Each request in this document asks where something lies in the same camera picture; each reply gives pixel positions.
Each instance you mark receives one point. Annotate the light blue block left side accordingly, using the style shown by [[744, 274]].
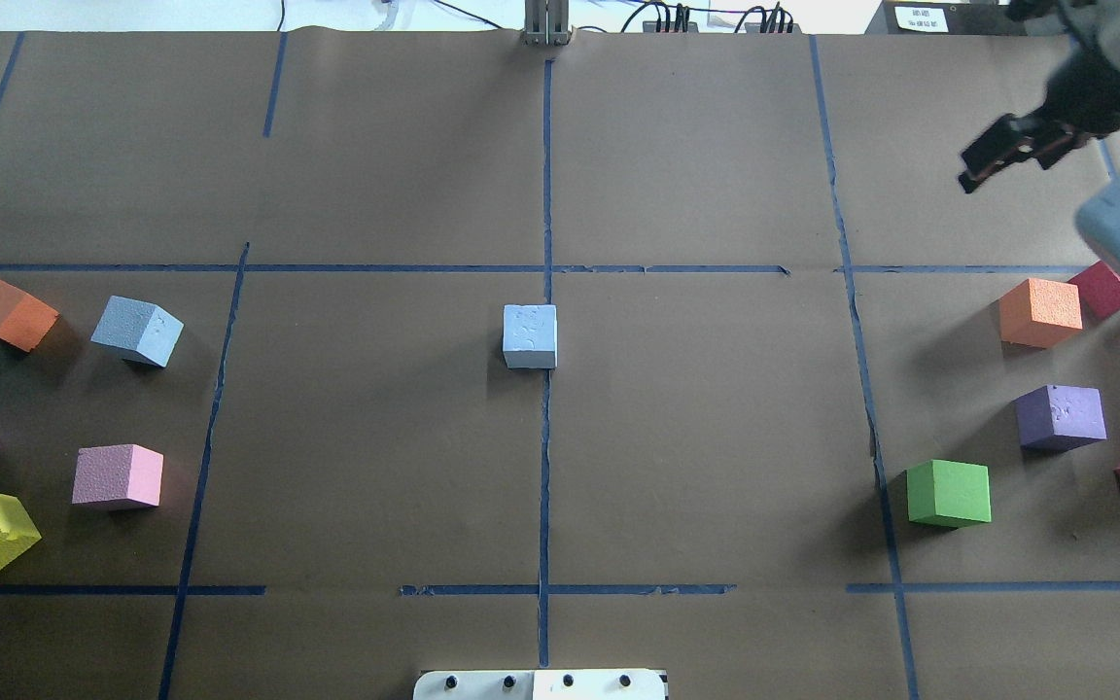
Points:
[[138, 331]]

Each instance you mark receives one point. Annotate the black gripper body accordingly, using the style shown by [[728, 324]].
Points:
[[1097, 98]]

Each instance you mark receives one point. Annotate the orange foam block left side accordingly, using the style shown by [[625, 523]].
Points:
[[24, 319]]

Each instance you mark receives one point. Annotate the light pink foam block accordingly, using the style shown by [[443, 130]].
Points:
[[117, 476]]

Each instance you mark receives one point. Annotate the dark pink block far right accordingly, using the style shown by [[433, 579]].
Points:
[[1098, 287]]

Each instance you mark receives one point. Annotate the purple foam block right side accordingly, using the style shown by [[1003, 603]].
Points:
[[1058, 418]]

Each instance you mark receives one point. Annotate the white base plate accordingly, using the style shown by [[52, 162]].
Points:
[[599, 683]]

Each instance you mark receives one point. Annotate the aluminium frame post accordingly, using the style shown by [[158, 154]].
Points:
[[546, 23]]

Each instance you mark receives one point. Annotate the black power adapter box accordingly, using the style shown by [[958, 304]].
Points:
[[957, 18]]

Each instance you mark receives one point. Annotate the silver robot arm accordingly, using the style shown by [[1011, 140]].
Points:
[[1091, 23]]

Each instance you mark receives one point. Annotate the light blue foam block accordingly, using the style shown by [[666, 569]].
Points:
[[529, 339]]

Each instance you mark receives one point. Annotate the orange foam block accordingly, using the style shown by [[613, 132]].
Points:
[[24, 319], [1040, 313]]

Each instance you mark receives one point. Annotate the orange foam block right side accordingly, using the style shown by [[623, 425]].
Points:
[[1040, 313]]

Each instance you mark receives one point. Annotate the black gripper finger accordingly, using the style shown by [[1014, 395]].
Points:
[[1007, 140], [982, 163]]

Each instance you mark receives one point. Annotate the green foam block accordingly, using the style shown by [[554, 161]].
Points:
[[948, 494]]

